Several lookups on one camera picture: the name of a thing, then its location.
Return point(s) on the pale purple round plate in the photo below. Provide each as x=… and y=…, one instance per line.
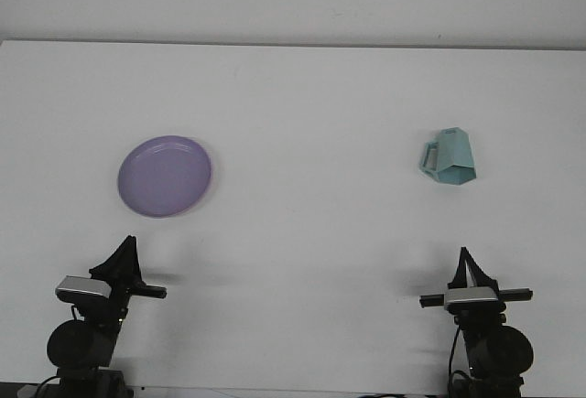
x=165, y=178

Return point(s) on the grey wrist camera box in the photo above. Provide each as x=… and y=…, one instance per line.
x=82, y=286
x=471, y=296

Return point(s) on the pale blue angular cup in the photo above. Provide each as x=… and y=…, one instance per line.
x=453, y=155

